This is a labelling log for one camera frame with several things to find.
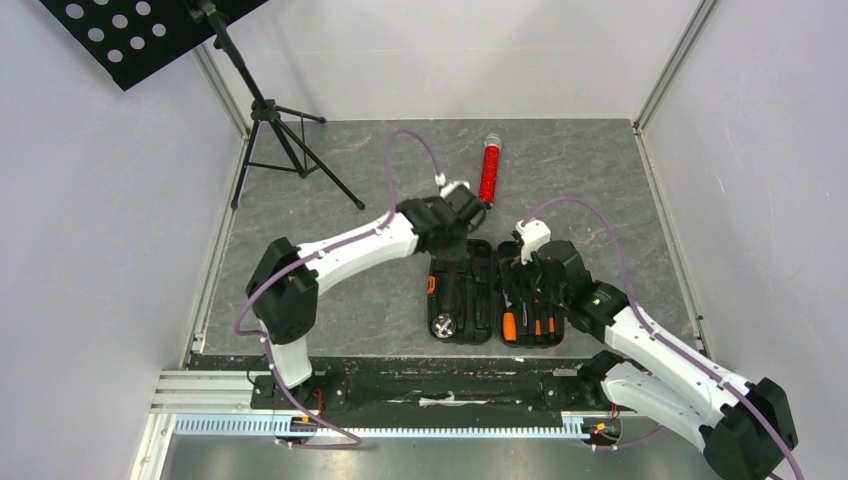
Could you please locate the large orange handle screwdriver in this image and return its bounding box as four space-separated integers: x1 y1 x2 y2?
501 310 518 343

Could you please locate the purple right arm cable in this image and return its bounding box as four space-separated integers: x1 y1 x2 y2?
519 196 806 480

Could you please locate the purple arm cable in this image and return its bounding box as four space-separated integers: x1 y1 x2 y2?
231 129 446 450
519 196 806 480

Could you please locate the thin orange black screwdriver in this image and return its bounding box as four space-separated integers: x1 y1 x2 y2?
534 312 545 337

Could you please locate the black music stand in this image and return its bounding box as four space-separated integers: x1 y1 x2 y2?
38 0 367 212

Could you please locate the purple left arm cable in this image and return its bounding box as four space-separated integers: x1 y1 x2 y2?
231 129 446 450

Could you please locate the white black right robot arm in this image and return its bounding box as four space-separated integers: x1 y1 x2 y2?
496 241 799 479

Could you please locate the black plastic tool case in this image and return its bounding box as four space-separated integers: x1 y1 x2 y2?
427 239 566 349

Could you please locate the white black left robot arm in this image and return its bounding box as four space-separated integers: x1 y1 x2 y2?
239 182 486 408

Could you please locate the steel claw hammer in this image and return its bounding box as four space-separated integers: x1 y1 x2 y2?
435 248 470 315

